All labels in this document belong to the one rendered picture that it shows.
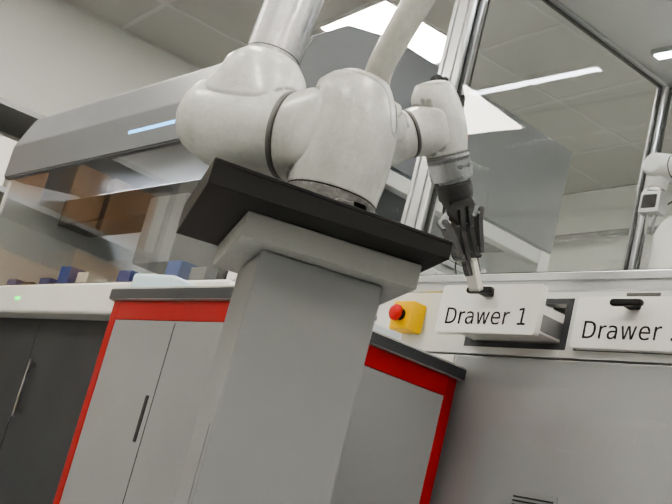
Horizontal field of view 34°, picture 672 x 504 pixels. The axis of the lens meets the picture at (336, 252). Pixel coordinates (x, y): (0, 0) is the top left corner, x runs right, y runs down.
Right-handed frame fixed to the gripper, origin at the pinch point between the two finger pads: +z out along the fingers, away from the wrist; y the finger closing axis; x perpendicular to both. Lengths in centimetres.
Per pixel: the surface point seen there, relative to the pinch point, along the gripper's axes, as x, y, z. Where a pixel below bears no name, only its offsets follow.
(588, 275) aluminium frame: -17.0, 16.1, 5.1
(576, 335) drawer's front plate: -18.3, 7.1, 15.3
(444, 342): 21.0, 7.3, 18.1
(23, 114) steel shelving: 368, 80, -69
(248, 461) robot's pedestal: -30, -83, 5
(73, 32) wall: 414, 144, -110
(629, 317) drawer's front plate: -30.5, 9.4, 12.0
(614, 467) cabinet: -32.1, -6.0, 37.1
